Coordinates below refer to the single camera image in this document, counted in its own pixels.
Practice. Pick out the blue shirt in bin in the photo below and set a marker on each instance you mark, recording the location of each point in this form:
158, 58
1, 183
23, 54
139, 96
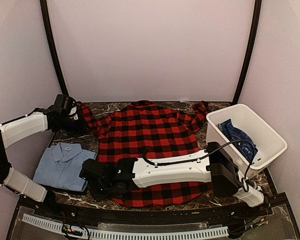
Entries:
242, 141

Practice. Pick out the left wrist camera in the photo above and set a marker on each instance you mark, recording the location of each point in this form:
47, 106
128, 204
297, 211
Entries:
75, 109

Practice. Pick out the clear acrylic plate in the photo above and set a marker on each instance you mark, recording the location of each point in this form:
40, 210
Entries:
19, 230
278, 226

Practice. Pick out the white slotted cable duct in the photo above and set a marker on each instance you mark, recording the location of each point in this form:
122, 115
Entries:
108, 231

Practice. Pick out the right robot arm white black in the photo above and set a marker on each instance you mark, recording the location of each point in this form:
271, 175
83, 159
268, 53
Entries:
214, 164

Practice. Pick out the white plastic bin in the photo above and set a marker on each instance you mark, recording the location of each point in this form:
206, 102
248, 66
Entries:
269, 143

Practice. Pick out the red black plaid shirt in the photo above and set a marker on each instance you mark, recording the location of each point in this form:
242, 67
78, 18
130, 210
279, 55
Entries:
163, 132

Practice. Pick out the left clear acrylic plate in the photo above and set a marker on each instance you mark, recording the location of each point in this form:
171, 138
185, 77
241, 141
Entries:
19, 230

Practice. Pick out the right clear acrylic plate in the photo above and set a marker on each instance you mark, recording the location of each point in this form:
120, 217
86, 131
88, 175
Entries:
278, 226

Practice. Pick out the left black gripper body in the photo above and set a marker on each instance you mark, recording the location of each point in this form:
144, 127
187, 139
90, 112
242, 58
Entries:
73, 129

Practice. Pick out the folded light blue shirt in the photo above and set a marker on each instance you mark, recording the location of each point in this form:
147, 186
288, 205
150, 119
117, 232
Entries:
60, 167

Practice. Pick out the black curved front rail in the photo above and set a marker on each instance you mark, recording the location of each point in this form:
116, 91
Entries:
205, 208

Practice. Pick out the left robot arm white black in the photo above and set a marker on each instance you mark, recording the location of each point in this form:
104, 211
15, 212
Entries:
64, 114

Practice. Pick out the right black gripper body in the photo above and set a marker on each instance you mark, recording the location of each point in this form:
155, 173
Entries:
101, 194

